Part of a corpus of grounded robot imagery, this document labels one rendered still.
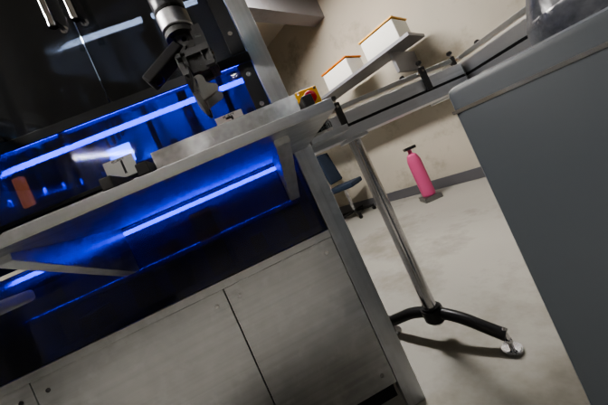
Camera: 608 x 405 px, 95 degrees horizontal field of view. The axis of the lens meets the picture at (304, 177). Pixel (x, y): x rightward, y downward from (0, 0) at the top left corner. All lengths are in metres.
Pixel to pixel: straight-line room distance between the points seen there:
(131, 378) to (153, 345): 0.10
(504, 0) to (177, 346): 3.41
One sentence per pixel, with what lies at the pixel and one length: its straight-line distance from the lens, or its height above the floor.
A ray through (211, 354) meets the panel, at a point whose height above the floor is 0.42.
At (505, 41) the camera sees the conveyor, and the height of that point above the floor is 0.91.
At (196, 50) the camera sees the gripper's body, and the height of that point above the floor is 1.14.
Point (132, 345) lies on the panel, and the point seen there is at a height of 0.55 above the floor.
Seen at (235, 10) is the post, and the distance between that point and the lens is 1.03.
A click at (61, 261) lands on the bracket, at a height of 0.82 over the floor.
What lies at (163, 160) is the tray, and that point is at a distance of 0.51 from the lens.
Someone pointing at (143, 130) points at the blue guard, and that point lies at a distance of 0.95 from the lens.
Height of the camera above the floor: 0.77
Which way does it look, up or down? 1 degrees up
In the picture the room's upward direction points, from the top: 24 degrees counter-clockwise
